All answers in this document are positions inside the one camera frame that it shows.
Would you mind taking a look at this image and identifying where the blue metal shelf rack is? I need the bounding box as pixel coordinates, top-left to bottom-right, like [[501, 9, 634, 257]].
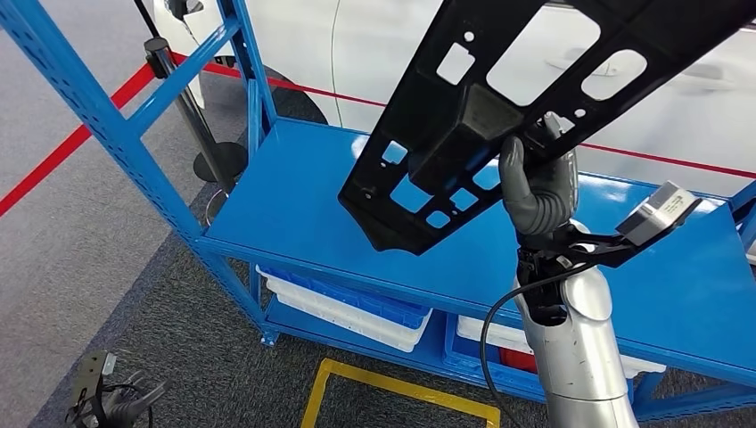
[[0, 0, 756, 428]]

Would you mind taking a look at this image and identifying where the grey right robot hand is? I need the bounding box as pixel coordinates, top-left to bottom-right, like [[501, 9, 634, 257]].
[[497, 111, 580, 209]]

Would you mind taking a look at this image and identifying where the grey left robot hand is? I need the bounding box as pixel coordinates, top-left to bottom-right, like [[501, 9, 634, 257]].
[[97, 370, 170, 428]]

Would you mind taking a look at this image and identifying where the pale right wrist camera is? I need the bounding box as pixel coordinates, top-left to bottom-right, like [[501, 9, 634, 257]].
[[615, 180, 704, 248]]

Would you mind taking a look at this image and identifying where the black right camera bracket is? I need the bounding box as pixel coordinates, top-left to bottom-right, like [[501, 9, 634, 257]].
[[518, 223, 651, 270]]

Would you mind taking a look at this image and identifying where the yellow floor tape square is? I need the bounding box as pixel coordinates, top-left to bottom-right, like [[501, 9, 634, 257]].
[[300, 358, 502, 428]]

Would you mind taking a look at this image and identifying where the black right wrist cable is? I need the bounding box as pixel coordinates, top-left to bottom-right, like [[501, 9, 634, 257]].
[[479, 261, 599, 428]]

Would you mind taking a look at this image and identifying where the red barrier belt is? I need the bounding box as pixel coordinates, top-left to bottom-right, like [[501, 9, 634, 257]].
[[0, 63, 156, 218], [171, 53, 756, 181]]

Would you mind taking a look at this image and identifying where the blue plastic bin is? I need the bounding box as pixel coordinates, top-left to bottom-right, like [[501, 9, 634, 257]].
[[442, 313, 636, 406], [258, 264, 434, 331]]

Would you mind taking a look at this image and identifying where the black stanchion post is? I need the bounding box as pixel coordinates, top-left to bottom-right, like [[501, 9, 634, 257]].
[[144, 36, 250, 185]]

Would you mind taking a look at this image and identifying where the red item in bin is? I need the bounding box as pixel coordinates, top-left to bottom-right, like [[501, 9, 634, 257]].
[[498, 347, 539, 375]]

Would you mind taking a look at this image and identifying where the white car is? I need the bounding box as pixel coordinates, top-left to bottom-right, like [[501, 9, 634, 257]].
[[152, 0, 756, 199]]

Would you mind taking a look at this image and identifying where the black plastic plate bracket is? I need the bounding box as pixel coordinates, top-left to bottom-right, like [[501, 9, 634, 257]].
[[337, 0, 756, 256]]

